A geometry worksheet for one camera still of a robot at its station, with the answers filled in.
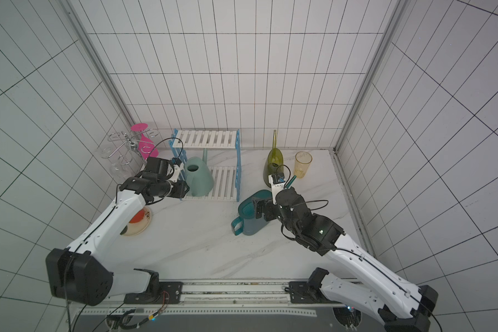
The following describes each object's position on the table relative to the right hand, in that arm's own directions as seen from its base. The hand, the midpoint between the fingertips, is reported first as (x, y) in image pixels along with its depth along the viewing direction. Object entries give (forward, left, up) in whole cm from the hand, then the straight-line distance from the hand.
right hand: (256, 198), depth 69 cm
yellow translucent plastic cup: (+31, -21, -14) cm, 39 cm away
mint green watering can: (+16, +27, -10) cm, 33 cm away
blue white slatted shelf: (+47, +23, -26) cm, 58 cm away
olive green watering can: (+36, -8, -23) cm, 44 cm away
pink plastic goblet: (+29, +54, -5) cm, 61 cm away
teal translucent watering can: (-3, +4, -13) cm, 14 cm away
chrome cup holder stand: (+22, +53, +2) cm, 58 cm away
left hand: (+7, +31, -9) cm, 33 cm away
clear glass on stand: (+18, +62, -8) cm, 65 cm away
